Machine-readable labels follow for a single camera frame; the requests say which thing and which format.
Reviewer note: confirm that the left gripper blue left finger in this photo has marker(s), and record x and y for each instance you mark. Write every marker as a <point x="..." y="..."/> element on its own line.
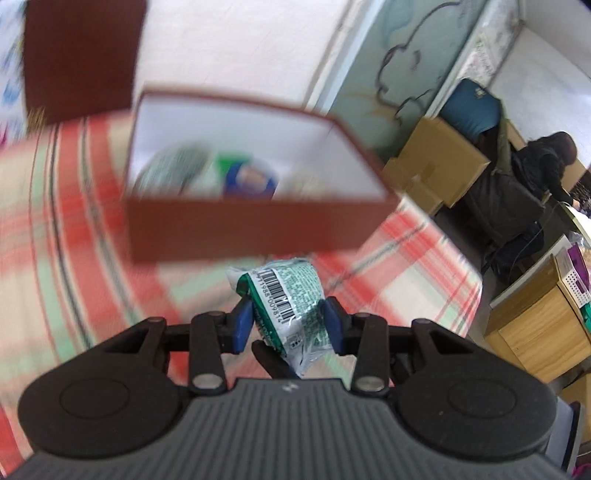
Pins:
<point x="212" y="334"/>

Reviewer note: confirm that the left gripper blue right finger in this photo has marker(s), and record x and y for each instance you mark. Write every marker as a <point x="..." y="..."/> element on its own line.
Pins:
<point x="365" y="336"/>

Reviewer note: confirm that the green white wipes packet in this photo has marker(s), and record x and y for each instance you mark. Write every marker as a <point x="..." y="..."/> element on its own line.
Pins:
<point x="287" y="297"/>

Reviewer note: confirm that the blue tape roll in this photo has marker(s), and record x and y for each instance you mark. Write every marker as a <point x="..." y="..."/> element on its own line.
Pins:
<point x="248" y="180"/>

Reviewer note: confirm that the patterned clear tape roll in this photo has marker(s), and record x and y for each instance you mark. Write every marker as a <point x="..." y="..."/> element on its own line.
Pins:
<point x="171" y="170"/>

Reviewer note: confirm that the green small box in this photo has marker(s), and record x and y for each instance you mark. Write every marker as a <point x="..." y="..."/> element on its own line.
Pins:
<point x="225" y="161"/>

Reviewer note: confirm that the red plaid bed blanket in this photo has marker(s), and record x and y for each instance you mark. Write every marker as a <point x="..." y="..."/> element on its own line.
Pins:
<point x="67" y="282"/>

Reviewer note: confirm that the brown cardboard storage box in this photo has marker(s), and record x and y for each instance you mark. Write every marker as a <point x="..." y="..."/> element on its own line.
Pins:
<point x="328" y="191"/>

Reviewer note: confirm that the wooden cabinet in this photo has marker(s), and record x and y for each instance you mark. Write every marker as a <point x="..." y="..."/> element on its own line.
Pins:
<point x="536" y="325"/>

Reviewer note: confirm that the stacked cardboard boxes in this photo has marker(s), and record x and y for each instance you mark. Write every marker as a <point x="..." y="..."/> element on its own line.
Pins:
<point x="437" y="166"/>

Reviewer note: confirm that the white perforated basket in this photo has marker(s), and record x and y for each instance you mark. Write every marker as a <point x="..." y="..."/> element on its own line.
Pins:
<point x="571" y="278"/>

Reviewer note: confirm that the person in black clothes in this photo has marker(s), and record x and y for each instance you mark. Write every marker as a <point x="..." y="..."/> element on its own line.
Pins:
<point x="508" y="197"/>

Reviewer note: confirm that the blue suitcase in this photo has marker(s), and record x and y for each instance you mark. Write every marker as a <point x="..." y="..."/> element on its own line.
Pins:
<point x="471" y="110"/>

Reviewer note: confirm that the floral plastic cover sheet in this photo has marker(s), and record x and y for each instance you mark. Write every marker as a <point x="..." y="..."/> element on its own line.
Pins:
<point x="13" y="113"/>

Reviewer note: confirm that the dark wooden headboard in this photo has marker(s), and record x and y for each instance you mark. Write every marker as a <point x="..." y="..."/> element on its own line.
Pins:
<point x="79" y="58"/>

